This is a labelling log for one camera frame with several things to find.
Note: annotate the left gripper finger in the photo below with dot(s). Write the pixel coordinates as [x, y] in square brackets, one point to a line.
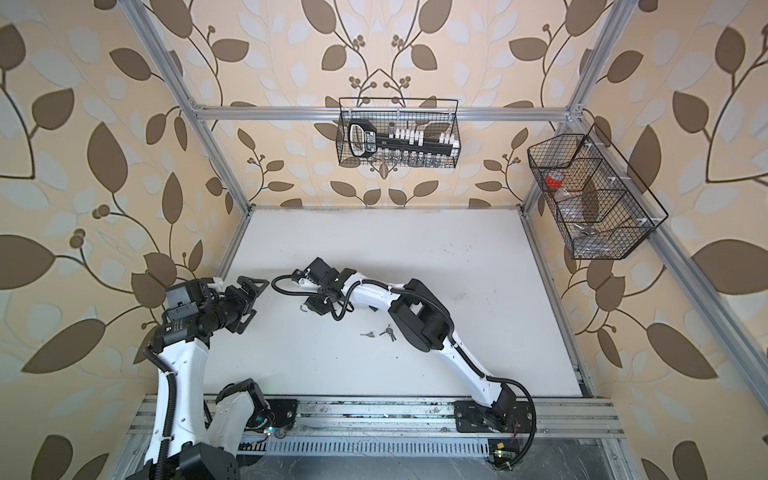
[245, 321]
[252, 288]

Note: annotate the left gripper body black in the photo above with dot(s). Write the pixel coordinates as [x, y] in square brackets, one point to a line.
[234, 306]

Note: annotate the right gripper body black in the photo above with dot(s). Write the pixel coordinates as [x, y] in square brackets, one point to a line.
[317, 303]

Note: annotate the black padlock key bunch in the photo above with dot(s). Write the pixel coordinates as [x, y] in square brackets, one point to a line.
[389, 332]

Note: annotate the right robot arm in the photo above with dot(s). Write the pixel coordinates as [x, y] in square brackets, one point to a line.
[503, 405]

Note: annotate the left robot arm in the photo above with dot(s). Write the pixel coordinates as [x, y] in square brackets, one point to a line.
[185, 442]

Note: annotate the black tool rack with sockets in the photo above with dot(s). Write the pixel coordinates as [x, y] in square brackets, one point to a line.
[364, 141]

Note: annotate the red cap in basket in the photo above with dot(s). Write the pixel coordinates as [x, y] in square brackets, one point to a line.
[554, 180]

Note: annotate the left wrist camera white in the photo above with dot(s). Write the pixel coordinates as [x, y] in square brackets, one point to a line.
[215, 283]

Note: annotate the back wire basket black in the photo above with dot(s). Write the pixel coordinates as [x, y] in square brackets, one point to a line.
[432, 114]

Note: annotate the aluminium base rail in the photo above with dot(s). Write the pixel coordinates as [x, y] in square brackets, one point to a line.
[419, 426]

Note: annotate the side wire basket black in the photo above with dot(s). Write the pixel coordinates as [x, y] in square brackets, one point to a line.
[604, 209]

